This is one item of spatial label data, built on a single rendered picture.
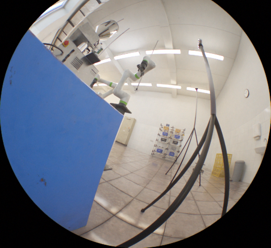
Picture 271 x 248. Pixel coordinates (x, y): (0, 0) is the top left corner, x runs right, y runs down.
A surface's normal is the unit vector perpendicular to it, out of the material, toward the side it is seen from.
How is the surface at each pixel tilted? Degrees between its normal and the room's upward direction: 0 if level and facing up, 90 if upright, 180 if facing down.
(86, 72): 90
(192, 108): 90
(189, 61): 180
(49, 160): 90
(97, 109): 90
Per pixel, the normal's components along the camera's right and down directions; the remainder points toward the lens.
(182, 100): -0.36, -0.41
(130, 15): -0.33, 0.90
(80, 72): 0.87, 0.17
